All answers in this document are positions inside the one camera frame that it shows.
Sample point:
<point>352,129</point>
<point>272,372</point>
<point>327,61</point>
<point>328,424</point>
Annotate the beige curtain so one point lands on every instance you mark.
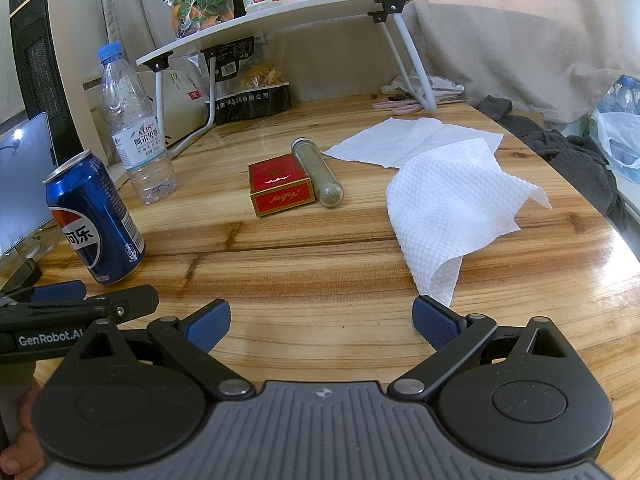
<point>500,35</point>

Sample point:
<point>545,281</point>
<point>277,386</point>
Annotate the white crumpled cloth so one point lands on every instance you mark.
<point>440,84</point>

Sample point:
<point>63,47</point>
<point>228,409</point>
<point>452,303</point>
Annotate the bag of snacks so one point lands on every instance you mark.
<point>200,5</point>

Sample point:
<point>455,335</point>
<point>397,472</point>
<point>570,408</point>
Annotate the blue pack of water bottles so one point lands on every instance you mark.
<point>620,92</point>

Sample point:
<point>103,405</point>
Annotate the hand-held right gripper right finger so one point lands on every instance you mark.
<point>435,327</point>

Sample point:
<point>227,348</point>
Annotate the black snack bag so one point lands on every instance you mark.
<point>250,105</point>

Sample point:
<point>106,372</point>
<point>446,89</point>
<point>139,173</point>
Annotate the red cigarette box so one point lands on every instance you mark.
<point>280,185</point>

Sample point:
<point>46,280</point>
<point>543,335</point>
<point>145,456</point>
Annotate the flat white tissue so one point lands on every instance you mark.
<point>400,140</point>

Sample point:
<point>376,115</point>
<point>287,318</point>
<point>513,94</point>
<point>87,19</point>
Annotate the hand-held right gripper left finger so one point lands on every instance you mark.
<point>207,327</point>

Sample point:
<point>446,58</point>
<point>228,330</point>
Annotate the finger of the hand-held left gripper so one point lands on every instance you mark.
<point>57,292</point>
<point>127,301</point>

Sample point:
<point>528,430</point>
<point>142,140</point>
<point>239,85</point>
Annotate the embossed white paper towel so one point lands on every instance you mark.
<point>450,210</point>

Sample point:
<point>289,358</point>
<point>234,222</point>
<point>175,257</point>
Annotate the dark cloth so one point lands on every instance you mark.
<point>565,160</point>

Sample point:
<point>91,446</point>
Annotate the blue soda can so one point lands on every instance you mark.
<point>95,220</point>

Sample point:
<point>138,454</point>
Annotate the translucent plastic bag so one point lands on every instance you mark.
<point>620,145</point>

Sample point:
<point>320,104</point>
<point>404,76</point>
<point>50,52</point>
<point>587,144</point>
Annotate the glass tube with powder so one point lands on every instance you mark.
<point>320,175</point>

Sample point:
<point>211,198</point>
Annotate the pink scissors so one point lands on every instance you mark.
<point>400,106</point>

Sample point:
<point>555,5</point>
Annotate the grey monitor screen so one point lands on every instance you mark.
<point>25,185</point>

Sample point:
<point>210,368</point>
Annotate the clear plastic water bottle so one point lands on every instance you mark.
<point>140,150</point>

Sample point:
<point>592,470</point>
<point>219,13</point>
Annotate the black and white tower heater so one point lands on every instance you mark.
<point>40,60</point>

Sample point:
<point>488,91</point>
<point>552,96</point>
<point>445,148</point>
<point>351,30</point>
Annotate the person's left hand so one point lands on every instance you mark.
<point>27,455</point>

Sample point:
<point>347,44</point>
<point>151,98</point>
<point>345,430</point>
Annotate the white folding lap table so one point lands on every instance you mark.
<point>300,15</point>

